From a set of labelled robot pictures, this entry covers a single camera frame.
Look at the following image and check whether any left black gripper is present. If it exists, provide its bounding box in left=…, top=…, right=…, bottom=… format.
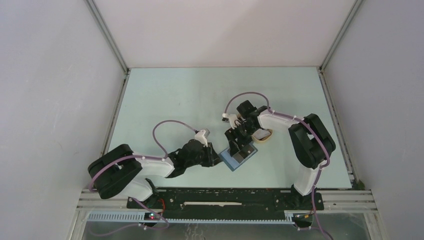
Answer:
left=185, top=142, right=223, bottom=168

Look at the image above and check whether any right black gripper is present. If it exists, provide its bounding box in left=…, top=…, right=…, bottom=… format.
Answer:
left=224, top=122, right=259, bottom=157

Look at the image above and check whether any black credit card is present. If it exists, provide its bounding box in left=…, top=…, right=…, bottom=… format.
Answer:
left=232, top=144, right=258, bottom=165

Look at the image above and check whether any blue leather card holder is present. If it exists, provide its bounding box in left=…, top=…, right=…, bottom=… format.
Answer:
left=218, top=143, right=258, bottom=172

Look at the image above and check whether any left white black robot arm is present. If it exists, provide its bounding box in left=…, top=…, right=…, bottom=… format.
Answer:
left=87, top=139, right=222, bottom=208

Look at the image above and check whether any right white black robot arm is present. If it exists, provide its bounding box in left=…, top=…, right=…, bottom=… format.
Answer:
left=220, top=100, right=336, bottom=209

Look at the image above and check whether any oval wooden tray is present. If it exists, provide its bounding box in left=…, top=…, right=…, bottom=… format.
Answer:
left=251, top=128, right=273, bottom=144

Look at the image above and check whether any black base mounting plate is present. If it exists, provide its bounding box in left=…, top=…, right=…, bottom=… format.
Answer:
left=143, top=187, right=324, bottom=220

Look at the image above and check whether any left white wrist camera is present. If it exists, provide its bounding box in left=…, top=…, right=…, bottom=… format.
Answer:
left=194, top=128, right=210, bottom=147

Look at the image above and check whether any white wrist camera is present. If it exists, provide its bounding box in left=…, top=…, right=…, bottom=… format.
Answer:
left=222, top=113, right=241, bottom=129
left=194, top=128, right=210, bottom=147

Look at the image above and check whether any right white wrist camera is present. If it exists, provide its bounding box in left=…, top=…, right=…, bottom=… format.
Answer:
left=222, top=113, right=241, bottom=129

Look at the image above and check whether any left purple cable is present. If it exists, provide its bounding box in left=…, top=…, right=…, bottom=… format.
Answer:
left=88, top=119, right=200, bottom=194

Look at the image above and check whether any white cable duct strip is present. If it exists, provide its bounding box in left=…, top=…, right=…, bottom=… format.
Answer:
left=86, top=211, right=294, bottom=224

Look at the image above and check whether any aluminium frame rail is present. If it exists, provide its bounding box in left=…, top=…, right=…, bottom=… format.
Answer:
left=76, top=189, right=378, bottom=214

